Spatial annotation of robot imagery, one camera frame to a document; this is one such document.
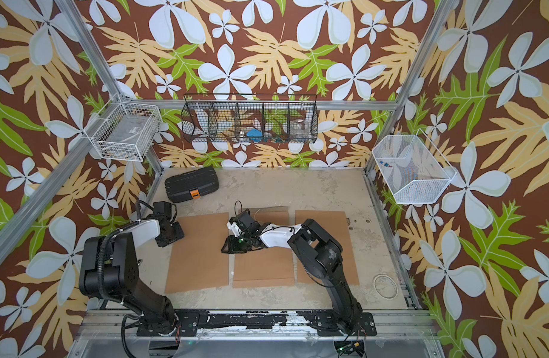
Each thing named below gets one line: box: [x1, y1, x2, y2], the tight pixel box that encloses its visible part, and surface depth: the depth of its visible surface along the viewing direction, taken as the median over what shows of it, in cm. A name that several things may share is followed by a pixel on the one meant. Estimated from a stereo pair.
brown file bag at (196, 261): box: [164, 212, 230, 294], surface depth 90 cm
